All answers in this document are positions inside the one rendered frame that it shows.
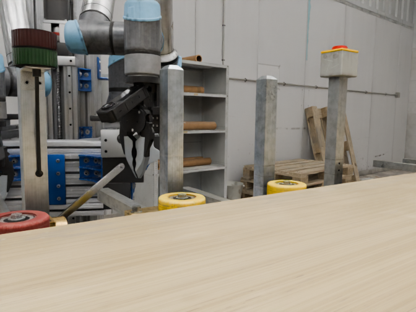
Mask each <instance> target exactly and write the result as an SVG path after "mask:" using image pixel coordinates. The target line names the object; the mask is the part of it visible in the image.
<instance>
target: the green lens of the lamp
mask: <svg viewBox="0 0 416 312"><path fill-rule="evenodd" d="M16 64H37V65H45V66H53V67H55V68H56V69H57V68H58V53H57V52H56V51H52V50H46V49H41V48H13V49H12V65H13V66H14V65H16Z"/></svg>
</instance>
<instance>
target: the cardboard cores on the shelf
mask: <svg viewBox="0 0 416 312"><path fill-rule="evenodd" d="M184 92H194V93H204V88H203V87H198V86H189V85H184ZM216 127H217V125H216V123H215V122H214V121H183V130H211V129H216ZM211 163H212V160H211V158H209V157H208V158H203V157H185V158H183V167H194V166H200V165H210V164H211ZM159 169H160V159H159V160H158V170H159Z"/></svg>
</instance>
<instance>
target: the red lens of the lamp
mask: <svg viewBox="0 0 416 312"><path fill-rule="evenodd" d="M11 45H12V48H13V47H14V46H42V47H46V48H52V49H54V50H56V51H57V34H55V33H52V32H48V31H44V30H36V29H28V28H18V29H13V30H11Z"/></svg>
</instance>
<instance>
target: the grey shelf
mask: <svg viewBox="0 0 416 312"><path fill-rule="evenodd" d="M181 68H182V69H183V70H184V85H189V86H198V87H199V77H200V87H203V88H204V93H194V92H184V121H214V122H215V123H216V125H217V127H216V129H211V130H183V158H185V157H203V158H208V157H209V158H211V160H212V163H211V164H210V165H200V166H194V167H183V187H187V186H189V187H192V188H195V189H198V190H201V191H205V192H207V193H211V194H214V195H216V196H220V197H224V198H227V156H228V93H229V66H227V65H223V64H214V63H204V62H199V61H190V60H185V59H182V64H181ZM135 184H136V188H135V190H134V193H133V195H134V201H136V202H138V203H140V204H142V205H143V206H146V207H153V206H158V198H159V197H160V170H158V160H157V161H155V162H153V163H151V164H150V165H149V166H148V168H147V170H146V171H145V173H144V182H143V183H135Z"/></svg>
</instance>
